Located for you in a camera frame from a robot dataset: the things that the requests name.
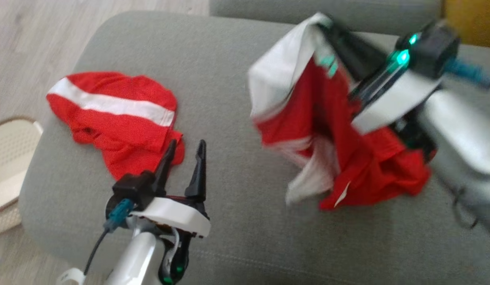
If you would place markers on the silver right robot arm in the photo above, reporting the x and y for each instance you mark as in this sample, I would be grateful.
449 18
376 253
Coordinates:
462 130

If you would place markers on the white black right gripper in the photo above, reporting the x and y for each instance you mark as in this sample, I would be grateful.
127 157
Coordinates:
391 103

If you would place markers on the grey sofa chaise seat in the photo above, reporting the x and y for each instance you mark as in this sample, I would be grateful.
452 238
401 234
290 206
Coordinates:
237 99

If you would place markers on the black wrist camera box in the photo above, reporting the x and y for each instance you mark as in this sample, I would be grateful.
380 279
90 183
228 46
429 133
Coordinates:
132 188
435 49

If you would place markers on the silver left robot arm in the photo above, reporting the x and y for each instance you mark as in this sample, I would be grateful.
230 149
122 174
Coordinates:
134 261

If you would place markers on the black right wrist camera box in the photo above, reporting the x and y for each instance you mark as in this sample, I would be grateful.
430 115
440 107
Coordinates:
435 49

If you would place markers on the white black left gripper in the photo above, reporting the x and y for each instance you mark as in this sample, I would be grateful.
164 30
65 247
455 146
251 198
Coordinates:
173 213

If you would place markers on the red shorts white stripe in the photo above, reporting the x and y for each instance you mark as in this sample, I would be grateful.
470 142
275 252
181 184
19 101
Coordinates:
110 130

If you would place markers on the grey sofa seat cushion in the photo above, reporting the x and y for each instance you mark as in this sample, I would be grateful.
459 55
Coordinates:
268 10

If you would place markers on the cream perforated laundry basket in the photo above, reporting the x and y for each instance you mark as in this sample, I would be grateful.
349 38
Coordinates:
11 158

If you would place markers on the yellow sofa back cushion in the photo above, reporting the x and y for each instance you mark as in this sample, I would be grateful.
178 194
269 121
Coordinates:
474 19

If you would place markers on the red and white jersey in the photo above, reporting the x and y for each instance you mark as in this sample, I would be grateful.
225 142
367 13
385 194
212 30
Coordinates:
371 170

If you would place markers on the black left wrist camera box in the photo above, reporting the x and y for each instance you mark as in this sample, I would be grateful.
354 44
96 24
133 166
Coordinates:
132 188

